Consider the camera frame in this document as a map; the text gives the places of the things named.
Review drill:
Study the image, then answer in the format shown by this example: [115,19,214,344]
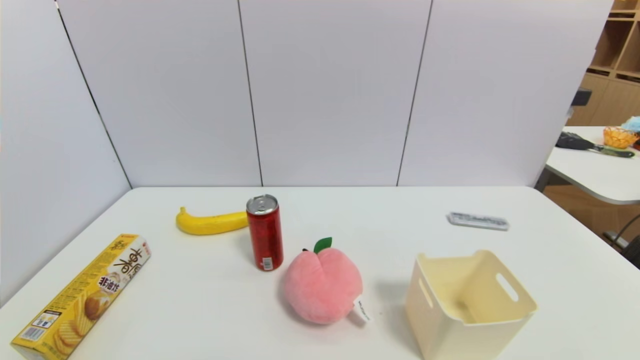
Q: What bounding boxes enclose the yellow banana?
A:
[175,206,249,236]

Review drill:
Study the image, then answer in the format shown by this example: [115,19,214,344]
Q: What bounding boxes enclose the cream white plastic box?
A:
[405,249,539,360]

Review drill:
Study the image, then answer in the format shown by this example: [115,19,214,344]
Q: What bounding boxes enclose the red soda can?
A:
[245,194,284,272]

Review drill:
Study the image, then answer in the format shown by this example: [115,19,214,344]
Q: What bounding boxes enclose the pink plush peach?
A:
[284,237,373,326]

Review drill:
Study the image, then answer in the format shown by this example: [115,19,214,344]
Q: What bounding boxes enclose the yellow potato chip carton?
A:
[10,233,152,360]

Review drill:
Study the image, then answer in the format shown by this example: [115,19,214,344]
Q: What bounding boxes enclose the white side table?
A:
[535,125,640,206]

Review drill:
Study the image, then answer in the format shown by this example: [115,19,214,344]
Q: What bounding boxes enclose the orange bowl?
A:
[602,126,640,150]

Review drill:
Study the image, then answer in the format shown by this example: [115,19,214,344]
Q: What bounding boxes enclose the wooden shelf unit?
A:
[566,0,640,127]

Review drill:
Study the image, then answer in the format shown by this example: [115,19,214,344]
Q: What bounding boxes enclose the black tool with green handle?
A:
[555,131,636,159]

